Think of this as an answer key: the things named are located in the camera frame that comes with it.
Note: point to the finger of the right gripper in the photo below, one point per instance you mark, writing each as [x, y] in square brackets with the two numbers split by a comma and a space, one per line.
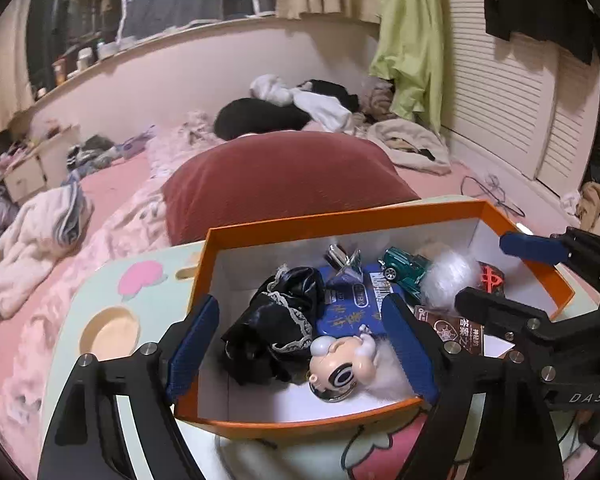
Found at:
[576, 249]
[563, 356]

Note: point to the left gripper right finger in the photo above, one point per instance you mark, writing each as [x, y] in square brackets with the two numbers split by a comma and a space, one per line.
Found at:
[516, 438]

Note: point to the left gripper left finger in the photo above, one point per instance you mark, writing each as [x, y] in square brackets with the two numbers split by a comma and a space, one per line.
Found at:
[85, 438]

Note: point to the brown tea carton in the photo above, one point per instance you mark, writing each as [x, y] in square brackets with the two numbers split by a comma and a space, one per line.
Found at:
[469, 335]

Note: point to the bubble wrap ball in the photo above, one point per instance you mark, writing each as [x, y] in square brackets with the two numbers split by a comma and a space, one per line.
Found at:
[448, 273]

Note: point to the cartoon sheep figurine keychain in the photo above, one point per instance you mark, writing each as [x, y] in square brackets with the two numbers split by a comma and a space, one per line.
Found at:
[339, 365]

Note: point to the green toy car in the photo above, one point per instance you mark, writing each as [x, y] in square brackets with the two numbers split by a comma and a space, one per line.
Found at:
[404, 269]

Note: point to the blue tin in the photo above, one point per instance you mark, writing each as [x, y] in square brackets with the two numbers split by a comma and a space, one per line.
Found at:
[349, 306]

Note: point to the black embroidered pouch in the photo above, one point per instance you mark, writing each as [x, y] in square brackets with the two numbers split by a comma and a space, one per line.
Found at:
[271, 340]

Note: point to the white fur pompom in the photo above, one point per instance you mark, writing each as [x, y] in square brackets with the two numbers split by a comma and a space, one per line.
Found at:
[390, 382]

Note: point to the black orange leather case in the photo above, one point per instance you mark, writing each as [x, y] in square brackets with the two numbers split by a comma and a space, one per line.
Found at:
[492, 279]

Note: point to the orange cardboard box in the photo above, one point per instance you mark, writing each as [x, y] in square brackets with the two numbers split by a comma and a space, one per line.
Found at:
[236, 261]

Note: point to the beige towel pile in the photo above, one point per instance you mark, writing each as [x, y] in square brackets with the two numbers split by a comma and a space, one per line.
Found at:
[411, 146]

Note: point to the white fleece blanket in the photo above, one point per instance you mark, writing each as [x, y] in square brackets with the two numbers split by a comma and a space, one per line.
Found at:
[47, 228]

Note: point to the white drawer cabinet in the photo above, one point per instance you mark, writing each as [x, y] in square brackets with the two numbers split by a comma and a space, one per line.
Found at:
[44, 167]

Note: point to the green hanging cloth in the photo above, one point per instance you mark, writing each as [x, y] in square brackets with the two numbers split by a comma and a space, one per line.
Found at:
[410, 53]

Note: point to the white garment on bed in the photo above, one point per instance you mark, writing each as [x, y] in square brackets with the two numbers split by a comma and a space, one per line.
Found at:
[326, 110]

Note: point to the red velvet pillow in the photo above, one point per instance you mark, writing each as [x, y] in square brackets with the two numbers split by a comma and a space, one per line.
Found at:
[278, 175]

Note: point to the black garment on bed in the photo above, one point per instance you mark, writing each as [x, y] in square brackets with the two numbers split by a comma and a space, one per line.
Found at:
[249, 115]

